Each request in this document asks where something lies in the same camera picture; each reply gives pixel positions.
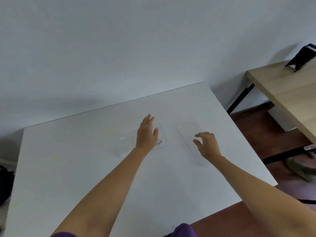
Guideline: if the person's right hand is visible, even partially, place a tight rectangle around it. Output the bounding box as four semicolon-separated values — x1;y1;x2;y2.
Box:
193;132;222;161

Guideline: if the person's left hand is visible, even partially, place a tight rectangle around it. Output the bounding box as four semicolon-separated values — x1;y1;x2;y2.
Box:
135;114;159;153

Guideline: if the clear compartment organizer box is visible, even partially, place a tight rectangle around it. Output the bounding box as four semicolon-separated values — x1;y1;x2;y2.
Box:
115;127;170;160

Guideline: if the transparent box lid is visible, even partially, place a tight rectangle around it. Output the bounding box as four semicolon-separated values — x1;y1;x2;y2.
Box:
177;123;211;168

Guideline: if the person's right forearm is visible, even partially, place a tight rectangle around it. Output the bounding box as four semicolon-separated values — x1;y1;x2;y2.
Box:
209;155;316;237

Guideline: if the person's left forearm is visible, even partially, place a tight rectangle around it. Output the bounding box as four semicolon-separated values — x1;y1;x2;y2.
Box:
50;145;149;237

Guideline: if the person's purple shirt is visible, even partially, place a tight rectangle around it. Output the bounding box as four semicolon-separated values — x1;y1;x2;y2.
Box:
50;223;198;237

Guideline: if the black slanted desk leg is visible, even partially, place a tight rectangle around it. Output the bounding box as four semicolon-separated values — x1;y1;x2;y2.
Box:
226;83;255;115

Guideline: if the black desk floor bar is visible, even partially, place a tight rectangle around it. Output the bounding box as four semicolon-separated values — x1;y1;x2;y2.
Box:
261;144;316;166

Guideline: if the grey slipper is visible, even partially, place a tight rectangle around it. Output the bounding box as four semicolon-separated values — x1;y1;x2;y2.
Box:
286;155;316;183

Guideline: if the light wooden desk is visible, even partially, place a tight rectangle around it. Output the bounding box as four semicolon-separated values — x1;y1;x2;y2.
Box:
245;58;316;144

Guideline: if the black stand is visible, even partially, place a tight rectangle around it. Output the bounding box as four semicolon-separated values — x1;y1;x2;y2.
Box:
285;43;316;73

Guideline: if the black bag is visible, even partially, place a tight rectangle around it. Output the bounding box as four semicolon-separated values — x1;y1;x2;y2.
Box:
0;165;16;207

